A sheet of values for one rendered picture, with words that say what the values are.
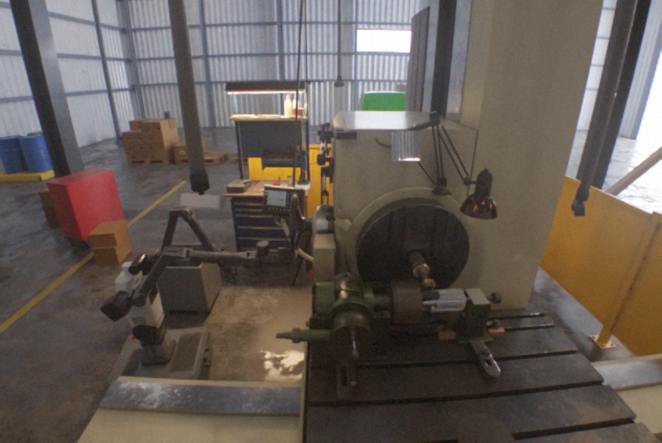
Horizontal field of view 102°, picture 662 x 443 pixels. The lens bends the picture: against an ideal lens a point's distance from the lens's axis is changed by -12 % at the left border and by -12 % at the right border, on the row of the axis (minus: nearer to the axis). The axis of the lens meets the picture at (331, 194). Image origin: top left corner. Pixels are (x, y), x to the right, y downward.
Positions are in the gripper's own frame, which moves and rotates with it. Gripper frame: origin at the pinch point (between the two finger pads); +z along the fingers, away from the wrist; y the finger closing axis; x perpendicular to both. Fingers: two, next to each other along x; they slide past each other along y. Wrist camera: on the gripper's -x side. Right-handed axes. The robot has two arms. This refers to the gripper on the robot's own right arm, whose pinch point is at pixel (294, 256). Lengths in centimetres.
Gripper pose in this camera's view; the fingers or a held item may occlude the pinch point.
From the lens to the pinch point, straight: 181.0
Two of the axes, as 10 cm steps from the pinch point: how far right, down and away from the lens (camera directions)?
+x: -0.2, 1.0, 10.0
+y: -0.1, -10.0, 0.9
